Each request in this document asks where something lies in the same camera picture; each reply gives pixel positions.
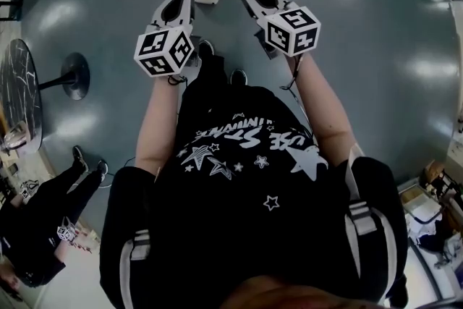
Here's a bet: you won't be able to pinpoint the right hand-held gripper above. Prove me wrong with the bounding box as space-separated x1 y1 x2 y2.
239 0 322 61

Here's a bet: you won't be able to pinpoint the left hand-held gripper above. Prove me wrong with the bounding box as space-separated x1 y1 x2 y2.
134 0 203 78

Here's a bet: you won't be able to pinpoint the person's right forearm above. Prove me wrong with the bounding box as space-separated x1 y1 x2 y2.
289 53 357 167

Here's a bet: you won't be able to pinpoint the person's left forearm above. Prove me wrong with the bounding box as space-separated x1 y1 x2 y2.
134 74 182 174

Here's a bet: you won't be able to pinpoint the person's left shoe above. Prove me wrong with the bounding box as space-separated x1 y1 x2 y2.
197 39 216 57

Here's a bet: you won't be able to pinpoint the person's shoe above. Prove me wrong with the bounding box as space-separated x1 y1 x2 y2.
197 39 216 57
229 68 248 86

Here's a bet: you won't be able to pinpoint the person's black trousers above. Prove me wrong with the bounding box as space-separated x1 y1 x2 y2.
195 53 236 91

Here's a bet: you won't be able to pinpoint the person's right shoe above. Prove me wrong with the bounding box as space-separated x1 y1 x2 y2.
229 68 248 86

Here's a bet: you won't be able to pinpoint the clear glass container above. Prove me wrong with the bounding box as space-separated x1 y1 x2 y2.
1 121 30 153

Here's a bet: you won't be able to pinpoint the person's black star-print shirt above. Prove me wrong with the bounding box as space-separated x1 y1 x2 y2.
99 82 409 309

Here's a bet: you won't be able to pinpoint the right hand-held gripper cable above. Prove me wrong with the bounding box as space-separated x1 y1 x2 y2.
280 56 319 142

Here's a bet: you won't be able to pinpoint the black marble pedestal table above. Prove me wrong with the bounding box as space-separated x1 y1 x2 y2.
0 38 91 155

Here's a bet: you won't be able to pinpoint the grey harness strap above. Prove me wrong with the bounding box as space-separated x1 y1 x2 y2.
343 143 395 297
119 229 153 287

